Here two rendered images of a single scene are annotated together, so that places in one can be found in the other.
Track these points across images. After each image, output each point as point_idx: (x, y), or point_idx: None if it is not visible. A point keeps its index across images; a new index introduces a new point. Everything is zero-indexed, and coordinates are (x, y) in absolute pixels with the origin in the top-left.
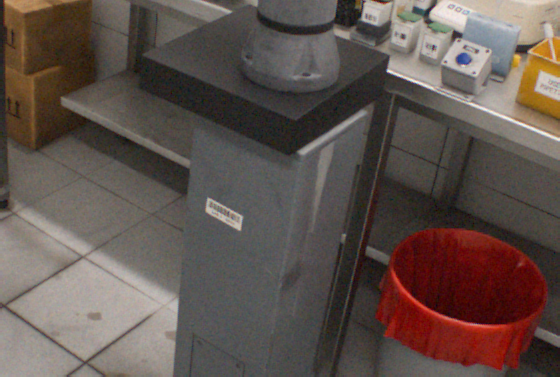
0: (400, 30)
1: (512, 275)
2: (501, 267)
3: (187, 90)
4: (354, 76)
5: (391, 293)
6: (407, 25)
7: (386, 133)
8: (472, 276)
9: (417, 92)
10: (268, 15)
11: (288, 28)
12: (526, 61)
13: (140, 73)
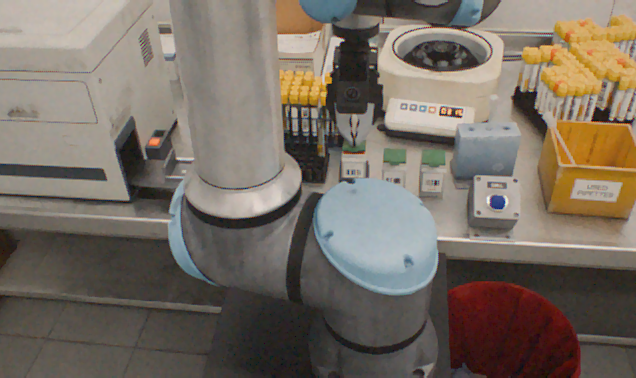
0: (392, 176)
1: (519, 309)
2: (503, 303)
3: None
4: (444, 319)
5: None
6: (399, 169)
7: None
8: (479, 318)
9: (450, 247)
10: (360, 342)
11: (393, 347)
12: (557, 174)
13: None
